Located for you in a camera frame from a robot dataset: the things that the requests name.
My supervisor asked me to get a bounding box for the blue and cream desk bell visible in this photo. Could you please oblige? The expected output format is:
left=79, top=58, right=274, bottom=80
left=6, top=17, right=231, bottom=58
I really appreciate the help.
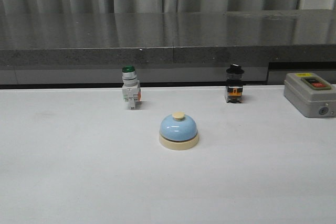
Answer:
left=159, top=111, right=199, bottom=151

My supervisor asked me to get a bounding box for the grey stone counter ledge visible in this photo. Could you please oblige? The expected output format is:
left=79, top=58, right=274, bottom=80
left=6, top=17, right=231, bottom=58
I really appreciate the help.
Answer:
left=1, top=9, right=335, bottom=67

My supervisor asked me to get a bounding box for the green pushbutton switch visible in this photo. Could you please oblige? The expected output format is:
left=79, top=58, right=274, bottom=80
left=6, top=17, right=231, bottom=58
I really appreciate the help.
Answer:
left=122, top=65, right=141, bottom=109

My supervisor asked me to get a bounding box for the black rotary selector switch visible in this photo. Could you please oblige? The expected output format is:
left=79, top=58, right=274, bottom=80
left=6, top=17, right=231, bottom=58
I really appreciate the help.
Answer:
left=225, top=63, right=244, bottom=103

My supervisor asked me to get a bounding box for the grey on-off switch box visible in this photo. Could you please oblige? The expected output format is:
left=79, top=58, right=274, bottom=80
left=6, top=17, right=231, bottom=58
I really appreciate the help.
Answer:
left=283, top=72, right=335, bottom=118

